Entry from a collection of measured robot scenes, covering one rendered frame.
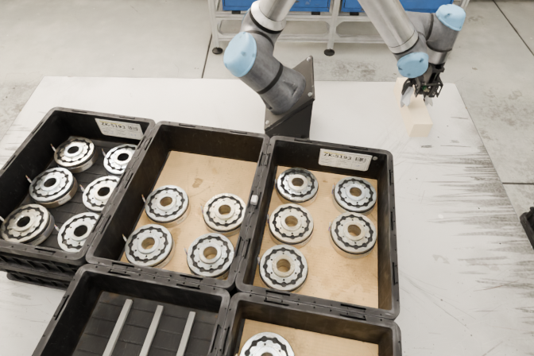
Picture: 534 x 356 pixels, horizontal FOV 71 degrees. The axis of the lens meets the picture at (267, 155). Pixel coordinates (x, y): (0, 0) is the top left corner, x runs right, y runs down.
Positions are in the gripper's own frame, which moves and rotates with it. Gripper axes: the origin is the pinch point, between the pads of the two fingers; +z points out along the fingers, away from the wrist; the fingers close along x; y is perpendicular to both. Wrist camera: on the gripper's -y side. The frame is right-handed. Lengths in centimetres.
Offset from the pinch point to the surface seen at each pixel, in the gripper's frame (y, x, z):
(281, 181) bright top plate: 42, -47, -12
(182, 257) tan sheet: 61, -69, -9
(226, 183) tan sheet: 41, -61, -9
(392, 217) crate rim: 56, -24, -17
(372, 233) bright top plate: 57, -27, -12
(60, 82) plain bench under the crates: -17, -130, 4
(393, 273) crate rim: 68, -26, -17
